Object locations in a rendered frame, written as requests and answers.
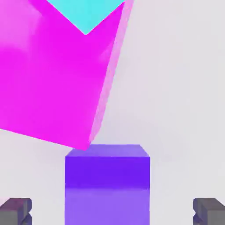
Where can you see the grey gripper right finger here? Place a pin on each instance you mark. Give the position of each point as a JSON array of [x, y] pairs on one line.
[[210, 211]]

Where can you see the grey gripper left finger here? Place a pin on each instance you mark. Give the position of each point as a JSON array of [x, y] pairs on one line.
[[15, 211]]

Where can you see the small purple cube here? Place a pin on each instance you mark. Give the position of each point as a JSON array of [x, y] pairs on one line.
[[107, 184]]

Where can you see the small cyan cube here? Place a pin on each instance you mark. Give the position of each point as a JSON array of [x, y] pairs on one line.
[[86, 14]]

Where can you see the large magenta box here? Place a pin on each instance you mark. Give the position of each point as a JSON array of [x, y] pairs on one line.
[[52, 79]]

